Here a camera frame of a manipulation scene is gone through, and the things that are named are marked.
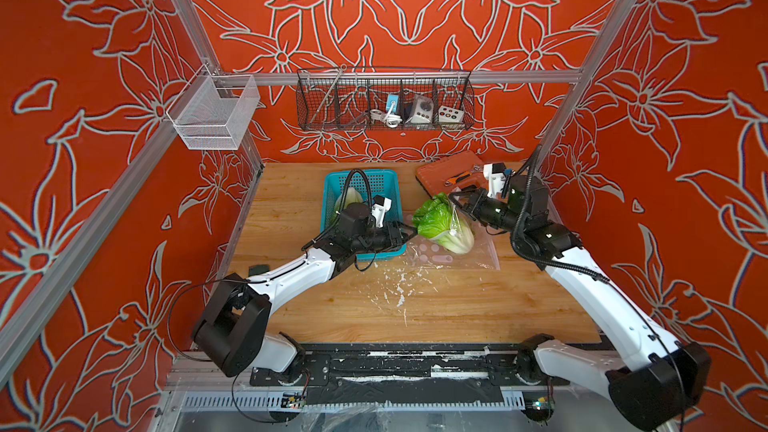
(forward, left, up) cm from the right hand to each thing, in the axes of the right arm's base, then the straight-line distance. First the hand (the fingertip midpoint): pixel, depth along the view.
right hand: (443, 194), depth 70 cm
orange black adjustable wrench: (+29, -13, -24) cm, 40 cm away
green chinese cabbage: (-3, +1, -7) cm, 7 cm away
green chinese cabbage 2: (+18, +26, -23) cm, 39 cm away
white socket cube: (+36, -6, -2) cm, 37 cm away
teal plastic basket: (+27, +15, -26) cm, 40 cm away
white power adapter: (+34, +3, +1) cm, 34 cm away
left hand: (-3, +6, -12) cm, 14 cm away
